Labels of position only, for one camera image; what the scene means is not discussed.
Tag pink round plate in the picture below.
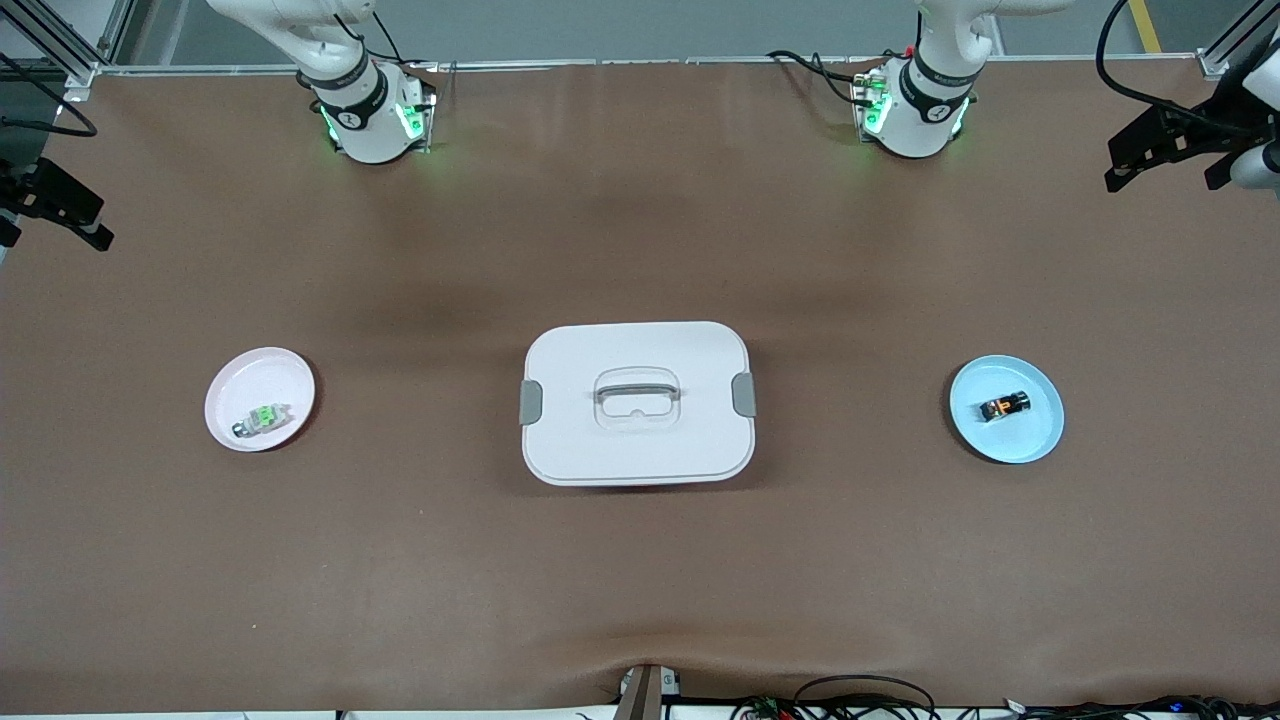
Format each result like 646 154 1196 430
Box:
204 346 317 453

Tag light blue round plate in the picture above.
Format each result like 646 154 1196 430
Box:
949 354 1066 465

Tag white lidded storage box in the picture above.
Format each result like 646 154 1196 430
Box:
519 320 758 488

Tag brown table mat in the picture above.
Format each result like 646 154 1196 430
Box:
0 58 1280 713

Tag aluminium frame post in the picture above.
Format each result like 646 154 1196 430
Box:
1198 0 1280 81
0 0 136 101

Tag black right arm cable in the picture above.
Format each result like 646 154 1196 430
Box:
0 55 98 138

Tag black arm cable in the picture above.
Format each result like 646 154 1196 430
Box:
1096 0 1241 131
0 55 98 138

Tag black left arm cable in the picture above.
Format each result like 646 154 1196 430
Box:
1096 0 1241 131

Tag green and white switch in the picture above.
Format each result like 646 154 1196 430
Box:
231 402 293 440

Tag black base cable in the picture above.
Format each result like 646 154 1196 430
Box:
767 48 876 109
335 10 441 71

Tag silver table edge rail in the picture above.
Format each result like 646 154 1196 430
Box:
95 55 1206 77

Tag black cable bundle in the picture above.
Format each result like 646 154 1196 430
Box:
1000 693 1280 720

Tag tangled black cables with connectors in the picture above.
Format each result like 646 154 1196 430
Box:
728 675 941 720

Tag grey metal bracket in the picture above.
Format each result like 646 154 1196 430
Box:
614 662 683 720

